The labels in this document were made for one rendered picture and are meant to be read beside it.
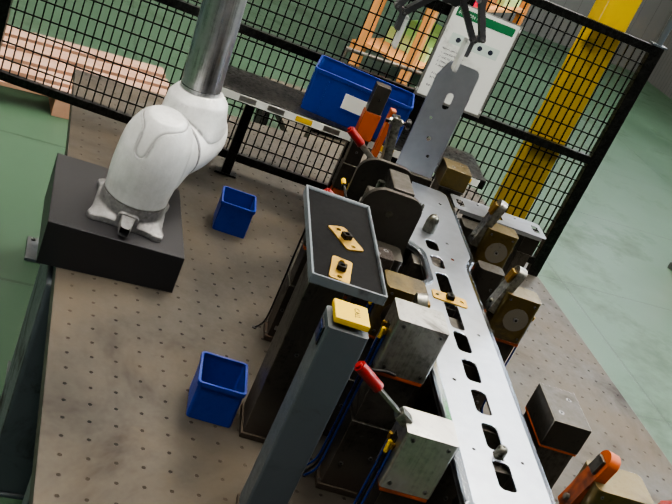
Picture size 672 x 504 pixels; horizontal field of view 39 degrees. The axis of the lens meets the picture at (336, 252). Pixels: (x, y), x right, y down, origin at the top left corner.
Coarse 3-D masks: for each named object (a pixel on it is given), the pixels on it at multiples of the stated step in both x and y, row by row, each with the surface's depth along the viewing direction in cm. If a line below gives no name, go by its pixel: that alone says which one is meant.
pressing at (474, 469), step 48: (432, 192) 266; (432, 240) 235; (432, 288) 211; (480, 336) 200; (432, 384) 176; (480, 384) 182; (480, 432) 167; (528, 432) 174; (480, 480) 154; (528, 480) 160
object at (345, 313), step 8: (336, 304) 152; (344, 304) 153; (352, 304) 154; (336, 312) 150; (344, 312) 151; (352, 312) 152; (360, 312) 153; (336, 320) 149; (344, 320) 149; (352, 320) 150; (360, 320) 151; (368, 320) 152; (360, 328) 150; (368, 328) 150
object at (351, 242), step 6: (330, 228) 176; (336, 228) 178; (342, 228) 178; (336, 234) 175; (342, 234) 175; (348, 234) 175; (342, 240) 174; (348, 240) 175; (354, 240) 176; (348, 246) 172; (354, 246) 174; (360, 246) 174
